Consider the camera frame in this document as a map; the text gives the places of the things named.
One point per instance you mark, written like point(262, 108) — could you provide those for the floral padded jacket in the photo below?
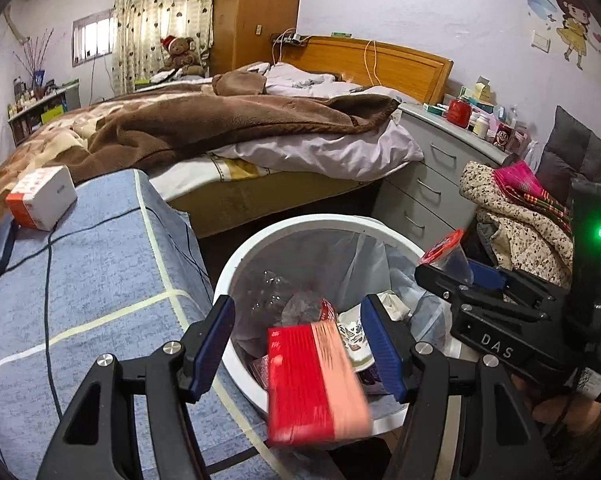
point(520, 240)

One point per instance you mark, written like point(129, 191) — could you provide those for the white wall switch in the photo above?
point(541, 41)

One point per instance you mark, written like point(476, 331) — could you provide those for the green flat packet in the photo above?
point(434, 108)

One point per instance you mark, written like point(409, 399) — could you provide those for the blue checked blanket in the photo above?
point(105, 285)

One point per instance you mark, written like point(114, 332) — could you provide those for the silver wrapper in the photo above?
point(300, 310)

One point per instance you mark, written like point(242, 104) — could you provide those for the white medicine bottle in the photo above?
point(480, 126)

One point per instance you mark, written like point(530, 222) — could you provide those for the red medicine box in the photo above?
point(305, 385)

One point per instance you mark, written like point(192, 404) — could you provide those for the tan patterned blanket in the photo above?
point(45, 145)

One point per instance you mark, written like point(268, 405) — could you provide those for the patterned paper cup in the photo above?
point(353, 340)

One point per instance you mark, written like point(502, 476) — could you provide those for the orange white box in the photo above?
point(45, 200)

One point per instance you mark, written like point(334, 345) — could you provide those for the vase with branches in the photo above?
point(38, 80)

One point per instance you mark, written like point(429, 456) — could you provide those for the clear cup with red lid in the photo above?
point(443, 245)

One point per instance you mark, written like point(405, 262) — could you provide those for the wooden wardrobe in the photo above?
point(255, 15)

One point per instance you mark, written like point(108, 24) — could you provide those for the red cartoon printed cup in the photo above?
point(502, 137)

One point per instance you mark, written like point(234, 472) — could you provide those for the grey desk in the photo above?
point(45, 105)

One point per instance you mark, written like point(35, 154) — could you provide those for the pink printed carton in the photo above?
point(258, 370)

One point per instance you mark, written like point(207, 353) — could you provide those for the clear plastic bin liner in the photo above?
point(370, 260)

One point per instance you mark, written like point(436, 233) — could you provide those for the person's right hand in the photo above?
point(555, 412)

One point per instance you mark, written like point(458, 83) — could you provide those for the wooden headboard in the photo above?
point(405, 67)

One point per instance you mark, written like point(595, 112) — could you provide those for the brown fleece blanket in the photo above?
point(205, 120)

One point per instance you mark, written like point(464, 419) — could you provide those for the grey dresser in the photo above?
point(410, 200)

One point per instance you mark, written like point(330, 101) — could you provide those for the tan bed base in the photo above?
point(280, 202)

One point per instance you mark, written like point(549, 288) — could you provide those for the power strip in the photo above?
point(293, 38)

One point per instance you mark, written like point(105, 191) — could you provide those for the white round bin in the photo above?
point(305, 221)

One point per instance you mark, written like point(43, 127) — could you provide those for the heart patterned curtain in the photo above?
point(155, 20)

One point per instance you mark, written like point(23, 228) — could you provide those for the cartoon wall sticker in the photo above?
point(572, 30)

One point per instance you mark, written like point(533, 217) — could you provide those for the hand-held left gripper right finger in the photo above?
point(380, 350)

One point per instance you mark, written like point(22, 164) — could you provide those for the dark grey cushion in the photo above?
point(575, 150)

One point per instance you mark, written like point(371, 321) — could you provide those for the dark blue power bank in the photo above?
point(0, 250)

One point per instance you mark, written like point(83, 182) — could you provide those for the brown teddy bear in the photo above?
point(180, 52)

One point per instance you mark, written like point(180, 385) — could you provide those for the small window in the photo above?
point(93, 35)

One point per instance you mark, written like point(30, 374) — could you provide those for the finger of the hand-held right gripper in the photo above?
point(487, 272)
point(433, 276)

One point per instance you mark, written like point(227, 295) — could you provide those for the red label plastic bottle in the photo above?
point(329, 310)

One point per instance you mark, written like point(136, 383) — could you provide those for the pink striped cloth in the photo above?
point(525, 185)

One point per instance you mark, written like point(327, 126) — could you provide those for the person's right forearm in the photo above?
point(580, 455)

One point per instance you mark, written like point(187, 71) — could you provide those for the yellow patterned bed sheet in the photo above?
point(220, 167)

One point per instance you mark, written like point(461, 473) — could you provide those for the red jar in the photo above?
point(459, 114)

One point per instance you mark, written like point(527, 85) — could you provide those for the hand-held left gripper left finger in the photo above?
point(210, 345)

